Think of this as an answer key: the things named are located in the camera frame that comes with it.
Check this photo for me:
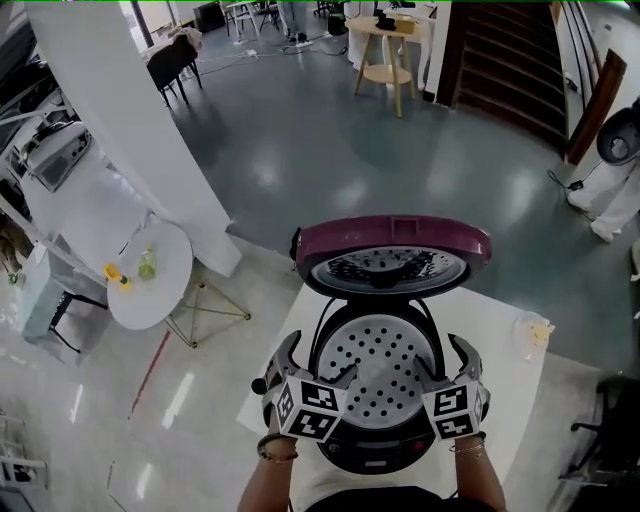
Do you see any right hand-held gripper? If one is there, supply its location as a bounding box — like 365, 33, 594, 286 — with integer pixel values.
412, 332, 492, 442

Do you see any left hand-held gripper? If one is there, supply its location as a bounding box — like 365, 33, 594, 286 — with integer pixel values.
262, 329, 360, 444

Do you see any white perforated steamer tray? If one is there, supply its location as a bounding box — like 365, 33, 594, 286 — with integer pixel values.
317, 317, 437, 427

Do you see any person's right forearm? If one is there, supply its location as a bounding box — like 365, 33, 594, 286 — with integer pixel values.
449, 432, 507, 512

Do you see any person's left forearm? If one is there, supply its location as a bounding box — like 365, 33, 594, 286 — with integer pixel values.
237, 432, 301, 512

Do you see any white round plate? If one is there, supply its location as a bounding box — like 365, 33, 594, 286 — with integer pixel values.
512, 309, 556, 362

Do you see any maroon rice cooker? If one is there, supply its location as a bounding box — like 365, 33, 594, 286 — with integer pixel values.
291, 214, 494, 474

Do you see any person's black clothing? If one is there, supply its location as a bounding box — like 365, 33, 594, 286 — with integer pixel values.
304, 483, 501, 512

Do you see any round white side table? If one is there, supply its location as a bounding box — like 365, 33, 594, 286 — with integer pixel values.
106, 222, 252, 350

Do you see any black office chair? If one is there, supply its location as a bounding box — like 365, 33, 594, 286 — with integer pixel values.
558, 373, 640, 501

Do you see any green glass jar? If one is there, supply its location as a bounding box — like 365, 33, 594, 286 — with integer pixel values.
138, 245, 158, 279

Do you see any small yellow bottle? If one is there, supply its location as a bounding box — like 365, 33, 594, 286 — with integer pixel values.
103, 263, 133, 293

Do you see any grey backpack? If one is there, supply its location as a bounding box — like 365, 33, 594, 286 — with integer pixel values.
596, 97, 640, 165

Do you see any table with pale cloth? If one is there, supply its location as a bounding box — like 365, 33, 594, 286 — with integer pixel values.
19, 239, 69, 346

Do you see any dark wooden staircase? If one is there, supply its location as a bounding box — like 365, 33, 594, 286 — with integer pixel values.
436, 1, 572, 151

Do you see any white square pillar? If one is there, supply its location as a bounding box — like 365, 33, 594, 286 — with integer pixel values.
27, 1, 245, 280

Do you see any black dining chair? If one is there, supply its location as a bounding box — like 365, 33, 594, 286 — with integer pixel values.
146, 33, 204, 109

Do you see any light wooden round table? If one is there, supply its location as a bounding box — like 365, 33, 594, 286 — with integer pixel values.
344, 13, 434, 119

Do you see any thin gold bracelet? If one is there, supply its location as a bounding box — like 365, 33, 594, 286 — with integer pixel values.
449, 432, 488, 460

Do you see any dark beaded bracelet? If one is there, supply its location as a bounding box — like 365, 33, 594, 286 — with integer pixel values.
256, 432, 300, 465

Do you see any wooden newel post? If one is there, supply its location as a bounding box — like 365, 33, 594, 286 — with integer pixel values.
564, 48, 629, 166

